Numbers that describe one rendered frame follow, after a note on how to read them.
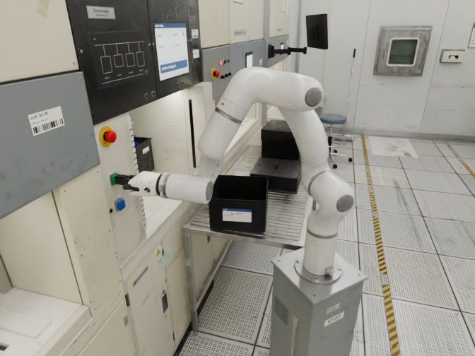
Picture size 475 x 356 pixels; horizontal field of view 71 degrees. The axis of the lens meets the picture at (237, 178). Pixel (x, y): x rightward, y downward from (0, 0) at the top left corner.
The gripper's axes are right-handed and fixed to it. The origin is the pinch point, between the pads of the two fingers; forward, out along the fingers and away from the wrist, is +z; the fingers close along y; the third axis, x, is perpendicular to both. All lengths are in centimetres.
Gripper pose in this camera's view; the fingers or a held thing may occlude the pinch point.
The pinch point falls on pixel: (121, 179)
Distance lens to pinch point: 118.0
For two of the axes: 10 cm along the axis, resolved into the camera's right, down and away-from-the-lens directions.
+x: -0.1, -9.1, -4.2
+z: -9.6, -1.1, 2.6
